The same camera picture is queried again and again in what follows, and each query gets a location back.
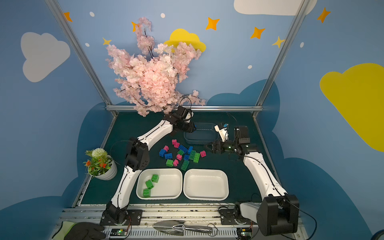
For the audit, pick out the long blue lego brick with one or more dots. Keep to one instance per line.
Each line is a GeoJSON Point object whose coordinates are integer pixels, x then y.
{"type": "Point", "coordinates": [182, 148]}

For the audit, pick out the pink blossom artificial tree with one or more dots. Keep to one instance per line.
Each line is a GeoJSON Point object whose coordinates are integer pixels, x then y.
{"type": "Point", "coordinates": [149, 80]}

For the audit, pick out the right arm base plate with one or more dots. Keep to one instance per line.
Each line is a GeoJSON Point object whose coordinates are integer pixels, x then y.
{"type": "Point", "coordinates": [233, 217]}

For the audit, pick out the green lego brick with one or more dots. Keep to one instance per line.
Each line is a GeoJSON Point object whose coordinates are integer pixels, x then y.
{"type": "Point", "coordinates": [146, 193]}
{"type": "Point", "coordinates": [170, 163]}
{"type": "Point", "coordinates": [149, 184]}
{"type": "Point", "coordinates": [155, 178]}

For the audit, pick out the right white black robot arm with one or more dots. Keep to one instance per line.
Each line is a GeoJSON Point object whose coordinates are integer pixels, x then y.
{"type": "Point", "coordinates": [278, 214]}

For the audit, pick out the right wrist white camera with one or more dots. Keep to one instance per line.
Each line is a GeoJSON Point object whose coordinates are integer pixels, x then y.
{"type": "Point", "coordinates": [222, 130]}

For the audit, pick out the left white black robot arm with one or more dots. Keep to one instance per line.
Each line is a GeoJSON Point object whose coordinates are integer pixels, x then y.
{"type": "Point", "coordinates": [138, 158]}

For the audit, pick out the white tray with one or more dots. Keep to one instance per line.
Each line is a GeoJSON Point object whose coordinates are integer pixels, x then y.
{"type": "Point", "coordinates": [168, 187]}
{"type": "Point", "coordinates": [206, 185]}

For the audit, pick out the left white tray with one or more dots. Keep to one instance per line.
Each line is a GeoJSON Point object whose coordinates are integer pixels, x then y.
{"type": "Point", "coordinates": [168, 187]}

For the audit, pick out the silver metal trowel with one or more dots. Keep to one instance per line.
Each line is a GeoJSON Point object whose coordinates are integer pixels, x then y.
{"type": "Point", "coordinates": [178, 228]}

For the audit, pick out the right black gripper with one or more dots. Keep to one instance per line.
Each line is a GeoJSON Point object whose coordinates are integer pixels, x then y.
{"type": "Point", "coordinates": [218, 146]}

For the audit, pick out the dark green lego plate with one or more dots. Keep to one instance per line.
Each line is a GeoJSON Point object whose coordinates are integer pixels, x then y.
{"type": "Point", "coordinates": [192, 155]}

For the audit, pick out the long dark green lego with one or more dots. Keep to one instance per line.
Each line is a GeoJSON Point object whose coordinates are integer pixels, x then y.
{"type": "Point", "coordinates": [185, 165]}

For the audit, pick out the long light green lego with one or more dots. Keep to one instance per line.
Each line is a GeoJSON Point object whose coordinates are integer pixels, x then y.
{"type": "Point", "coordinates": [196, 158]}

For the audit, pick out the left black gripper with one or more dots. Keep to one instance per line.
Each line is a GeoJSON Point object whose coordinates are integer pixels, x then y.
{"type": "Point", "coordinates": [188, 125]}

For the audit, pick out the black work glove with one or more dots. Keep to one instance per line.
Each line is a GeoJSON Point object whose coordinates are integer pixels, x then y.
{"type": "Point", "coordinates": [86, 231]}

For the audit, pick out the potted green plant white pot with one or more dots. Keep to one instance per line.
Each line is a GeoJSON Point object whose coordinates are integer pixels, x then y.
{"type": "Point", "coordinates": [100, 164]}

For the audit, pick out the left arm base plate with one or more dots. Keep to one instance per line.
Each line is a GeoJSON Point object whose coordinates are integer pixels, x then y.
{"type": "Point", "coordinates": [121, 218]}

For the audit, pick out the right white tray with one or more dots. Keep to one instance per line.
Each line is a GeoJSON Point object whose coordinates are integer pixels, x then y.
{"type": "Point", "coordinates": [206, 185]}

